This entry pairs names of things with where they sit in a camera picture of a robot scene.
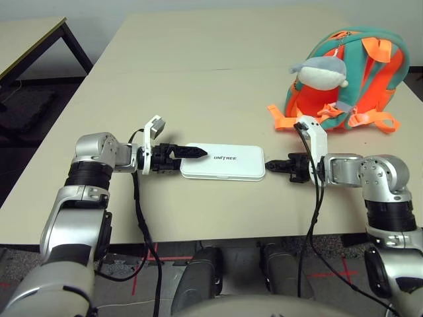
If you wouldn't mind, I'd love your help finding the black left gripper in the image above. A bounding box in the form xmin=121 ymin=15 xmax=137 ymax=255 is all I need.
xmin=145 ymin=143 xmax=208 ymax=176

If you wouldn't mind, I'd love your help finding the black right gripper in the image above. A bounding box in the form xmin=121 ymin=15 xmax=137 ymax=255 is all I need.
xmin=266 ymin=152 xmax=313 ymax=184

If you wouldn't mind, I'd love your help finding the grey white plush shark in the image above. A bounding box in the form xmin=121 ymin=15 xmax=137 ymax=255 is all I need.
xmin=289 ymin=55 xmax=350 ymax=90

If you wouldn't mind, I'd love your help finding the teal and orange backpack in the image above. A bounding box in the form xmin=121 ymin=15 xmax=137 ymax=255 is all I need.
xmin=266 ymin=26 xmax=410 ymax=133

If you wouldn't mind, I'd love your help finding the grey robot right leg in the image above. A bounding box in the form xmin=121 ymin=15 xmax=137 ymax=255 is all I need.
xmin=259 ymin=243 xmax=315 ymax=298

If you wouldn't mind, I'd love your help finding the grey robot leg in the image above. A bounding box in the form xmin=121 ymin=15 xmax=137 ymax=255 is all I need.
xmin=259 ymin=243 xmax=315 ymax=298
xmin=171 ymin=247 xmax=224 ymax=314

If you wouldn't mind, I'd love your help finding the grey robot left leg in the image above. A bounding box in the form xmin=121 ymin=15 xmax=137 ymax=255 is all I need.
xmin=171 ymin=247 xmax=224 ymax=314

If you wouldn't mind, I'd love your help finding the grey robot torso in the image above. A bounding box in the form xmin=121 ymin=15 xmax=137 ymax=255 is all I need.
xmin=171 ymin=293 xmax=394 ymax=317

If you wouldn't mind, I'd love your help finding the black floor mat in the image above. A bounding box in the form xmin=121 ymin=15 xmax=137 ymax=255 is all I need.
xmin=0 ymin=88 xmax=57 ymax=135

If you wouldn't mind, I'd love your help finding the black framed side table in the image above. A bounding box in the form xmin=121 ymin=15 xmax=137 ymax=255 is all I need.
xmin=0 ymin=17 xmax=93 ymax=113

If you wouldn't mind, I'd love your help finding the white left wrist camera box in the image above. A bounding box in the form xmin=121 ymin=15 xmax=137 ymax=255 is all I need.
xmin=141 ymin=115 xmax=167 ymax=175

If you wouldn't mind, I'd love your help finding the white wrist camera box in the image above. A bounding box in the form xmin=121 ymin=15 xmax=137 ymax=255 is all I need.
xmin=293 ymin=115 xmax=328 ymax=184
xmin=141 ymin=115 xmax=167 ymax=175

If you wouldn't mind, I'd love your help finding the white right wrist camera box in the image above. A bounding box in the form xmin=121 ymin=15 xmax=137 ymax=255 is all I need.
xmin=293 ymin=115 xmax=328 ymax=184

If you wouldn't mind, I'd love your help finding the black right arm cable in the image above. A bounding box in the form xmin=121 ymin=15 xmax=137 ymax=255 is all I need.
xmin=295 ymin=122 xmax=403 ymax=317

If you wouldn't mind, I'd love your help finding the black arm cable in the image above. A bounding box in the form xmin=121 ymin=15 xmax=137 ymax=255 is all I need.
xmin=94 ymin=127 xmax=165 ymax=317
xmin=295 ymin=122 xmax=403 ymax=317

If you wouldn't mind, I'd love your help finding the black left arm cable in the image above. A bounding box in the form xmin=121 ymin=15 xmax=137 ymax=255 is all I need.
xmin=94 ymin=127 xmax=165 ymax=317

